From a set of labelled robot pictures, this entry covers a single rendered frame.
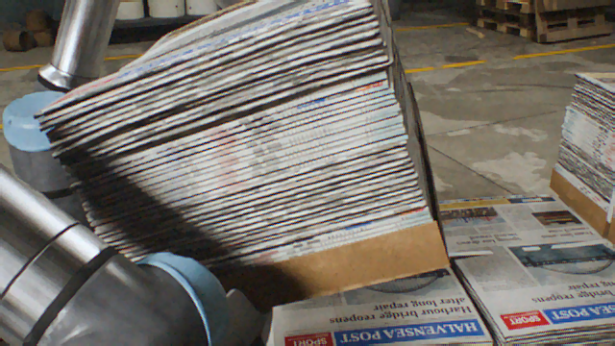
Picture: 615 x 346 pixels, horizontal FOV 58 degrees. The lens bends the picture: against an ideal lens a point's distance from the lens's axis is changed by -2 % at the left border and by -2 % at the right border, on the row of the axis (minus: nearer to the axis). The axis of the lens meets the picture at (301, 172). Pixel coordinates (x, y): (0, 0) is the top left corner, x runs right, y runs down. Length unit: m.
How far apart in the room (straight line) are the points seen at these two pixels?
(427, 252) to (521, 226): 0.60
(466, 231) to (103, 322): 0.77
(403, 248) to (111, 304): 0.24
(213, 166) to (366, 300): 0.42
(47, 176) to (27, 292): 0.66
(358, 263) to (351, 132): 0.11
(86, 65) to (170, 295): 0.77
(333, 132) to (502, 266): 0.55
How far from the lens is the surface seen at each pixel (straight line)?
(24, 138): 0.96
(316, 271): 0.47
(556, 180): 1.17
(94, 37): 1.05
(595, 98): 1.07
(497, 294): 0.86
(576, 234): 1.06
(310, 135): 0.42
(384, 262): 0.46
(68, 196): 0.99
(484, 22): 7.61
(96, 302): 0.31
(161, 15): 6.59
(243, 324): 0.48
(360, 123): 0.42
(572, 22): 7.37
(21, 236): 0.33
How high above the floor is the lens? 1.32
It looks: 25 degrees down
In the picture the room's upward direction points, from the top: straight up
